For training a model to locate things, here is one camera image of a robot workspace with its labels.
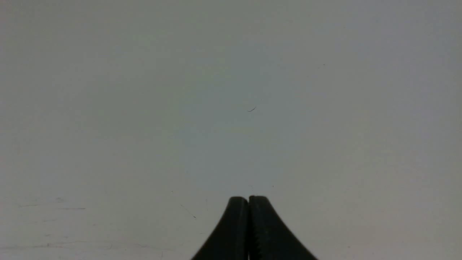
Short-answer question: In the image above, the left-side right gripper right finger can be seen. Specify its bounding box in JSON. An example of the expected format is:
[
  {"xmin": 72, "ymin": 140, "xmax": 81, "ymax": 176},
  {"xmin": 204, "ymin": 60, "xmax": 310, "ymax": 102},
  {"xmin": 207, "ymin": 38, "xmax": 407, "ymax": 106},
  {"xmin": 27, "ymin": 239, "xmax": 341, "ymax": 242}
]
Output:
[{"xmin": 249, "ymin": 196, "xmax": 317, "ymax": 260}]

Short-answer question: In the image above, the left-side right gripper black left finger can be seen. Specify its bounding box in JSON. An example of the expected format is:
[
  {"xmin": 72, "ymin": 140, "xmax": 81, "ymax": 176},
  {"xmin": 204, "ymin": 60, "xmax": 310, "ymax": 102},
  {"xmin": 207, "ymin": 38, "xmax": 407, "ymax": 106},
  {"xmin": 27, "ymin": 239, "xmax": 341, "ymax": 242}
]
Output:
[{"xmin": 192, "ymin": 196, "xmax": 249, "ymax": 260}]

